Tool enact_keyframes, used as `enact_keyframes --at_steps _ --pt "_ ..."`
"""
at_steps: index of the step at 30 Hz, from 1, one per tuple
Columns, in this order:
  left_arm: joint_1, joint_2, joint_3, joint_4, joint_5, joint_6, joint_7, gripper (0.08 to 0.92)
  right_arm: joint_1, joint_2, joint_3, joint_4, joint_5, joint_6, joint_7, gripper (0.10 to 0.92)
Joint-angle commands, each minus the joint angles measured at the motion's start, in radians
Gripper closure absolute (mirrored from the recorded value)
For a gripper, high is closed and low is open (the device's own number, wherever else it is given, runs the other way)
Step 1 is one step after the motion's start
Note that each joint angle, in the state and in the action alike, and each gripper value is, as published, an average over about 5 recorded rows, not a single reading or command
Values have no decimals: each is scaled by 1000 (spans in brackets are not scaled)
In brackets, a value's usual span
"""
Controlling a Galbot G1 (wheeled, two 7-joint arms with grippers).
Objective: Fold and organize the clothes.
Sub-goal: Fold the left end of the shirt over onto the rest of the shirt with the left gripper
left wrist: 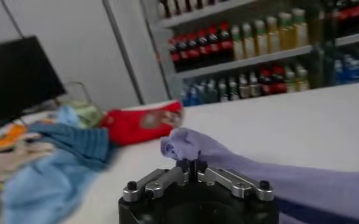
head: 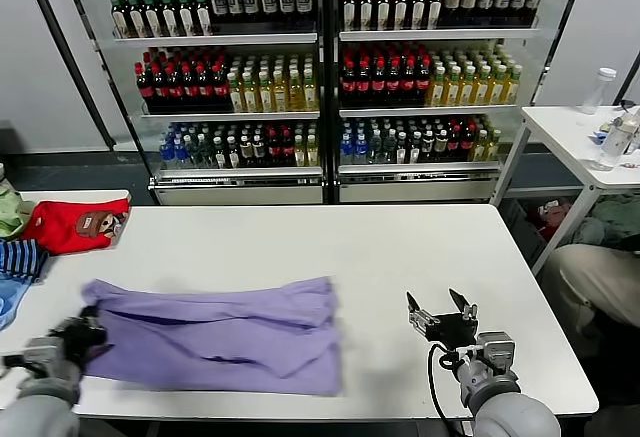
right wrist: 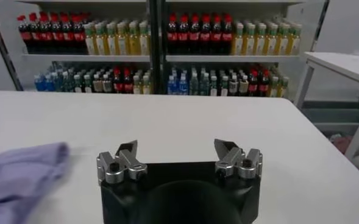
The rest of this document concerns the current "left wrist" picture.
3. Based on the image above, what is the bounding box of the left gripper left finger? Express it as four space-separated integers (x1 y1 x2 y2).
123 158 196 203

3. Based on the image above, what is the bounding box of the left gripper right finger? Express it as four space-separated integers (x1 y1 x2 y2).
194 159 275 202

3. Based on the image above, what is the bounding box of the purple t-shirt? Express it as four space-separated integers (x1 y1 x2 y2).
160 127 359 224

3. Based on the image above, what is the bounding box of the red shirt with bear print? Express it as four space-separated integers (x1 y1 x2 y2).
101 99 185 146

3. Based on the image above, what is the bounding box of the blue striped garment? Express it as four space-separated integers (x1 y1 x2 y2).
29 121 112 170

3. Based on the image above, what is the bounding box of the small blue water bottle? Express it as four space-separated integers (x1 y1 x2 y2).
333 59 346 85
190 86 201 106
182 88 193 107
346 56 359 82

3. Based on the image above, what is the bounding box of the small white label dark bottle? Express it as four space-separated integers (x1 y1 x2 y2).
218 79 229 103
228 77 240 101

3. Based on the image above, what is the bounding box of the small green water bottle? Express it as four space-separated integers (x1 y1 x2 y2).
208 79 219 103
199 82 210 104

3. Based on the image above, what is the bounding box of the small beige label dark bottle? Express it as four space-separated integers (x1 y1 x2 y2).
238 74 250 100
249 72 261 97

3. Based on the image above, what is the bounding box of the light green garment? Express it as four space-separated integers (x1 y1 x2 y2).
66 100 105 128

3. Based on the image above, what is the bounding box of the small red cap cola bottle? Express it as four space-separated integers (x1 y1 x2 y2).
260 68 273 96
272 65 286 94

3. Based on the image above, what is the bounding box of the light blue garment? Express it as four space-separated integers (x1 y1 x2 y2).
1 105 113 224

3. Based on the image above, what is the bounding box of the small pale yellow drink bottle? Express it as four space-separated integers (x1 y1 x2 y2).
285 68 296 93
296 67 310 91

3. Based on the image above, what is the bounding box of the glass beverage cooler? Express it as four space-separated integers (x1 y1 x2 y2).
139 0 329 107
310 0 359 89

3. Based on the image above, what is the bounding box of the white cooler shelf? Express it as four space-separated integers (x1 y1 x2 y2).
176 45 314 80
334 30 359 47
160 0 256 29

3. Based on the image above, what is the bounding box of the clear plastic container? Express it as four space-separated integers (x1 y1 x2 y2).
57 80 104 122

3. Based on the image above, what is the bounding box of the black diagonal bar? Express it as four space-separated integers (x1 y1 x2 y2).
101 0 146 106

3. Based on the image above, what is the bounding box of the yellow tea bottle green cap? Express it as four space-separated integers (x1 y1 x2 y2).
231 26 244 60
266 16 280 54
242 23 255 58
292 8 308 49
279 12 294 51
254 19 268 56

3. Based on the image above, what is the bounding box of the beige cloth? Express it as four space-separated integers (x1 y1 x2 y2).
0 141 57 183

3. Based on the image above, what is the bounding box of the orange patterned cloth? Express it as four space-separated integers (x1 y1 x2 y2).
0 123 29 150

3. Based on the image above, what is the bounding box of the black monitor screen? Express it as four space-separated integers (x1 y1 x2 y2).
0 35 66 127

